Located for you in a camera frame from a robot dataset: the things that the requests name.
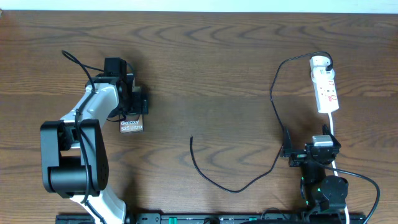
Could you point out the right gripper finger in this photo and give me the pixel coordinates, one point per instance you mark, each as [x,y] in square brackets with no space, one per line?
[326,130]
[287,142]

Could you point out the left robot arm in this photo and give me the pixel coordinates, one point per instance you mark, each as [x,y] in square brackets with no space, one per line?
[73,155]

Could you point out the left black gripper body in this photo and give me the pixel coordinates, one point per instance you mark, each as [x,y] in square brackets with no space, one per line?
[134,104]

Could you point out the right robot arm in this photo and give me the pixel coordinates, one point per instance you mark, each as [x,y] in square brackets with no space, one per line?
[323,194]

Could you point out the white USB charger plug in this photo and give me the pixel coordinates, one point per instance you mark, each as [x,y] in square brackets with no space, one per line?
[321,61]

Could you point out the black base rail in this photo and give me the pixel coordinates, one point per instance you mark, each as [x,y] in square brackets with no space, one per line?
[272,217]

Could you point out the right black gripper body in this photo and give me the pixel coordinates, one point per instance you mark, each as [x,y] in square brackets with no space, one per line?
[298,157]

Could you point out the white power strip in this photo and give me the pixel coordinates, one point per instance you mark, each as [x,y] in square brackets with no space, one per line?
[325,90]

